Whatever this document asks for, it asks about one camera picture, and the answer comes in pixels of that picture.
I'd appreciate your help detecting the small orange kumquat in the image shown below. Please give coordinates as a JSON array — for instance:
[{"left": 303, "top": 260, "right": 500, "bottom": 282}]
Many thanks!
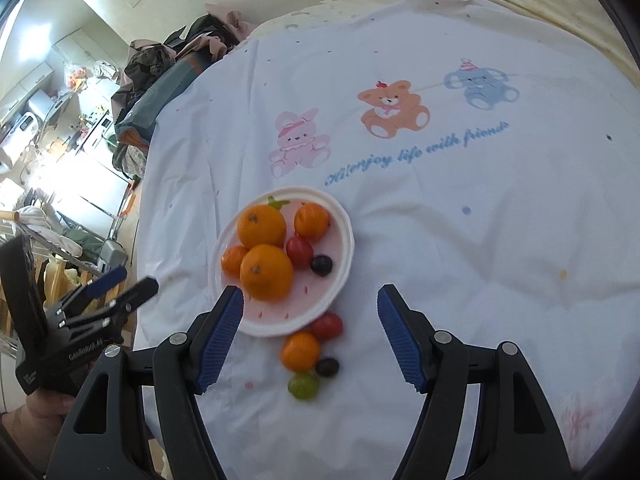
[
  {"left": 280, "top": 332, "right": 321, "bottom": 373},
  {"left": 220, "top": 245, "right": 248, "bottom": 280},
  {"left": 294, "top": 203, "right": 331, "bottom": 242}
]

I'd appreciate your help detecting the large orange mandarin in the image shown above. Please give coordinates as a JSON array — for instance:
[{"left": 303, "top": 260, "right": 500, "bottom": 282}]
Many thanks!
[{"left": 236, "top": 205, "right": 286, "bottom": 249}]

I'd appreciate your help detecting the red cherry tomato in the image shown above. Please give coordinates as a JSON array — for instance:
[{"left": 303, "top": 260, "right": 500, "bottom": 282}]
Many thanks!
[
  {"left": 309, "top": 312, "right": 344, "bottom": 341},
  {"left": 285, "top": 235, "right": 314, "bottom": 269}
]

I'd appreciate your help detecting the green grape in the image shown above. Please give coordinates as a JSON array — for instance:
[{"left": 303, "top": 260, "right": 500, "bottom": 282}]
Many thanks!
[{"left": 288, "top": 373, "right": 320, "bottom": 401}]

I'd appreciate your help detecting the dark purple grape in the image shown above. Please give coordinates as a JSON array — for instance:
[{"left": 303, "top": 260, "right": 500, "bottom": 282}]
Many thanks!
[
  {"left": 309, "top": 255, "right": 334, "bottom": 278},
  {"left": 314, "top": 358, "right": 341, "bottom": 378}
]

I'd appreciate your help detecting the person's left hand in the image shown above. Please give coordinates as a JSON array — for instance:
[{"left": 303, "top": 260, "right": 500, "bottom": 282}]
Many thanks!
[{"left": 1, "top": 389, "right": 75, "bottom": 474}]

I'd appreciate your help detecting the wooden chair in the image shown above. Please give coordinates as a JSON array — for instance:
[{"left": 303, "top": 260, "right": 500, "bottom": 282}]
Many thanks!
[{"left": 0, "top": 209, "right": 126, "bottom": 356}]

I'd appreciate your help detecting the pink strawberry plate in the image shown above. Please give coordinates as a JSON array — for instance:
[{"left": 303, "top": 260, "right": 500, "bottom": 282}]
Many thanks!
[{"left": 239, "top": 186, "right": 355, "bottom": 338}]

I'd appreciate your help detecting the white cartoon bear bedsheet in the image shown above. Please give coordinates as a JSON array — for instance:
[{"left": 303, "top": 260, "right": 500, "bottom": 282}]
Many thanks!
[{"left": 136, "top": 0, "right": 639, "bottom": 479}]

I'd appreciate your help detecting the pile of dark clothes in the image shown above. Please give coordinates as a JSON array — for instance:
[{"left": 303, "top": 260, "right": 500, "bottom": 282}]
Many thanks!
[{"left": 111, "top": 3, "right": 257, "bottom": 115}]

